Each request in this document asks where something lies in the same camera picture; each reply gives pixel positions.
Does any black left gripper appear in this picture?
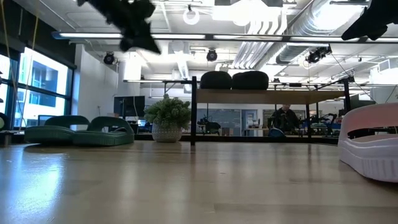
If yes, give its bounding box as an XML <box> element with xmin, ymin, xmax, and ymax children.
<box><xmin>76</xmin><ymin>0</ymin><xmax>162</xmax><ymax>55</ymax></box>

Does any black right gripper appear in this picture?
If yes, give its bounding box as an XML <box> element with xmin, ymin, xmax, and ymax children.
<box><xmin>341</xmin><ymin>0</ymin><xmax>398</xmax><ymax>41</ymax></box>

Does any green rubber slide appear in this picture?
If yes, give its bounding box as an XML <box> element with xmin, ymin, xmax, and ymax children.
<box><xmin>24</xmin><ymin>114</ymin><xmax>91</xmax><ymax>144</ymax></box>
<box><xmin>73</xmin><ymin>116</ymin><xmax>135</xmax><ymax>146</ymax></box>

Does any pink rubber slide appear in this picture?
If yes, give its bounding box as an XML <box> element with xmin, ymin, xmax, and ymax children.
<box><xmin>338</xmin><ymin>102</ymin><xmax>398</xmax><ymax>184</ymax></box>

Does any long ceiling light bar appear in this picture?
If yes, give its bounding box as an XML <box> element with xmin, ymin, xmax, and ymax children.
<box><xmin>51</xmin><ymin>30</ymin><xmax>398</xmax><ymax>44</ymax></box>

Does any white round ceiling lamp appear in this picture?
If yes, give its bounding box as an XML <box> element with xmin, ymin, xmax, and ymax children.
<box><xmin>182</xmin><ymin>6</ymin><xmax>201</xmax><ymax>26</ymax></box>

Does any green plant in white pot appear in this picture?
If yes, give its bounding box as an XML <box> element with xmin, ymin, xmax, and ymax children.
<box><xmin>143</xmin><ymin>93</ymin><xmax>192</xmax><ymax>143</ymax></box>

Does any large office window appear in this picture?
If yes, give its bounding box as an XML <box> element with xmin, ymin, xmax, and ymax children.
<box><xmin>0</xmin><ymin>46</ymin><xmax>75</xmax><ymax>131</ymax></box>

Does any person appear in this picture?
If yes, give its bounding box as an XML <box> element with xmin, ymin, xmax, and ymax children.
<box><xmin>267</xmin><ymin>104</ymin><xmax>302</xmax><ymax>138</ymax></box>

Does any open laptop on desk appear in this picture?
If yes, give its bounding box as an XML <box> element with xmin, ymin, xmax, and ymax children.
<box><xmin>37</xmin><ymin>114</ymin><xmax>57</xmax><ymax>127</ymax></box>

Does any blue round chair back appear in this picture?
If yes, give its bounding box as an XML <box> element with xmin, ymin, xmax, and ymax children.
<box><xmin>267</xmin><ymin>127</ymin><xmax>285</xmax><ymax>138</ymax></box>

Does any silver ventilation duct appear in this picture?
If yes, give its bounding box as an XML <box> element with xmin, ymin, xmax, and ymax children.
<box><xmin>275</xmin><ymin>0</ymin><xmax>346</xmax><ymax>66</ymax></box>

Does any black aluminium table frame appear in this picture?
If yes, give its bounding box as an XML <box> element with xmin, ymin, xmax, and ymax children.
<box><xmin>0</xmin><ymin>130</ymin><xmax>340</xmax><ymax>146</ymax></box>

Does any wooden shelf with black frame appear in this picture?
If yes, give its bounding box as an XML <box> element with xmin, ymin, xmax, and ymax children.
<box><xmin>190</xmin><ymin>76</ymin><xmax>352</xmax><ymax>146</ymax></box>

